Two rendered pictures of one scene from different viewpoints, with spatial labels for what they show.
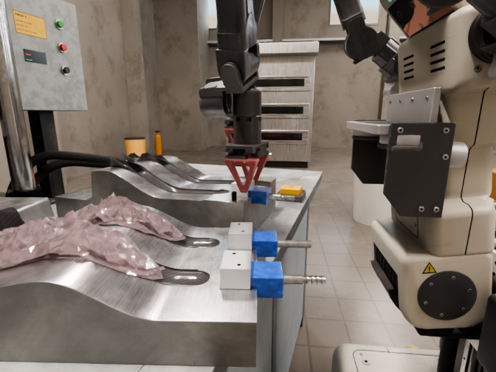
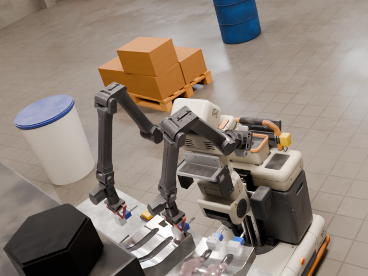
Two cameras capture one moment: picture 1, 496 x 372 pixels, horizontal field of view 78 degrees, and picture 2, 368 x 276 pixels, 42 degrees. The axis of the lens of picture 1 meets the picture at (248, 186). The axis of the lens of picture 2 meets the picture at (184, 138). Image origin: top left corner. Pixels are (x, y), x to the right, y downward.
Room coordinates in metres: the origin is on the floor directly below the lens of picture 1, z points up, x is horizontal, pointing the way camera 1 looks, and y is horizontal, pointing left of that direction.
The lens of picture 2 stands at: (-0.58, 1.31, 2.36)
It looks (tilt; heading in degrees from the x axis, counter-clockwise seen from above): 29 degrees down; 308
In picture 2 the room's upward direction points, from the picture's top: 18 degrees counter-clockwise
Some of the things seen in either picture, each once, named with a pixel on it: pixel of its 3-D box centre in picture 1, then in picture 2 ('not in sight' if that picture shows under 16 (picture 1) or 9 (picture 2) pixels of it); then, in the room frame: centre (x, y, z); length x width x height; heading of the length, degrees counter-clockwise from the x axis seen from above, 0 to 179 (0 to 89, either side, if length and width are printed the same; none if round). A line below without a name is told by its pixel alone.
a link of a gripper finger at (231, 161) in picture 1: (246, 169); (177, 222); (0.62, 0.00, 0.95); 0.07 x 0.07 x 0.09; 71
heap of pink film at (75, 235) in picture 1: (85, 229); (197, 276); (0.41, 0.23, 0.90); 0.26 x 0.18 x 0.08; 88
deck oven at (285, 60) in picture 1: (269, 109); not in sight; (6.47, -0.45, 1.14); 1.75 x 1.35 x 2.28; 82
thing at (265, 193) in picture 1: (264, 195); (184, 225); (0.62, -0.03, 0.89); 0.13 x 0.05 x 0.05; 71
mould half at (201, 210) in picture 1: (170, 189); (135, 259); (0.77, 0.20, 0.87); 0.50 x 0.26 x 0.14; 71
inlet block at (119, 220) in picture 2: not in sight; (127, 213); (0.94, -0.01, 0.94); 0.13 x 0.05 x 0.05; 71
